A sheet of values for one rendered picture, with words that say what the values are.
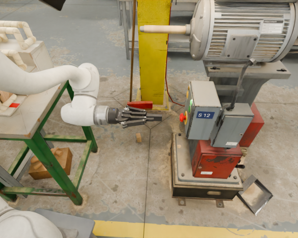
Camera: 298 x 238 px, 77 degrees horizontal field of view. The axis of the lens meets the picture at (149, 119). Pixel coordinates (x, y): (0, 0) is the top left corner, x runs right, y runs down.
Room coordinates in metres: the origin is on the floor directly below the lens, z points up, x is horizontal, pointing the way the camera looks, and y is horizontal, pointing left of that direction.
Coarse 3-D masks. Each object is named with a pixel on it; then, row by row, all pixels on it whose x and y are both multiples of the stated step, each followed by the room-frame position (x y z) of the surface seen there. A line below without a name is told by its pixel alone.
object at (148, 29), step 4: (144, 28) 0.84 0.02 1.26; (148, 28) 0.84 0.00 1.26; (152, 28) 0.84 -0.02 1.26; (156, 28) 0.84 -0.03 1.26; (160, 28) 0.84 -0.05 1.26; (164, 28) 0.84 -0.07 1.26; (168, 28) 0.84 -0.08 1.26; (172, 28) 0.84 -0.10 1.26; (176, 28) 0.84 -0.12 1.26; (180, 28) 0.84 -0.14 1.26; (184, 28) 0.84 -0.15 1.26; (144, 32) 0.84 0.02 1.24; (148, 32) 0.84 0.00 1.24; (152, 32) 0.84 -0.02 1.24; (156, 32) 0.84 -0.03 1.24; (160, 32) 0.84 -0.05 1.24; (164, 32) 0.84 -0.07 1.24; (168, 32) 0.84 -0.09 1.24; (172, 32) 0.84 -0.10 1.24; (176, 32) 0.83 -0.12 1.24; (180, 32) 0.83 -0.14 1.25; (184, 32) 0.83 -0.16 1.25
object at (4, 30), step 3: (0, 27) 0.98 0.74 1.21; (3, 27) 0.98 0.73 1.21; (6, 27) 0.98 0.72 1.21; (9, 27) 0.98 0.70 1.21; (12, 27) 0.98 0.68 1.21; (15, 27) 0.98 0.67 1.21; (0, 30) 0.97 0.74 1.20; (3, 30) 0.97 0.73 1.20; (6, 30) 0.97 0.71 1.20; (9, 30) 0.97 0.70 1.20; (12, 30) 0.96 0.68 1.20; (15, 30) 0.97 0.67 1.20; (18, 30) 0.98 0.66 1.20; (0, 33) 0.97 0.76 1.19; (3, 33) 0.97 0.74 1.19; (6, 33) 0.97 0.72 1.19; (9, 33) 0.97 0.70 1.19; (12, 33) 0.96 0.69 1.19
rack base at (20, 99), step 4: (20, 96) 0.77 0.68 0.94; (24, 96) 0.77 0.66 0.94; (16, 100) 0.74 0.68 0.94; (20, 100) 0.74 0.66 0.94; (24, 100) 0.75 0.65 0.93; (20, 104) 0.71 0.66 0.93; (8, 108) 0.67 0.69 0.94; (12, 108) 0.67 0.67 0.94; (16, 108) 0.68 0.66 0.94; (4, 112) 0.64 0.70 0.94; (8, 112) 0.64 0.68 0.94; (12, 112) 0.65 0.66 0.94; (8, 116) 0.63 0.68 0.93
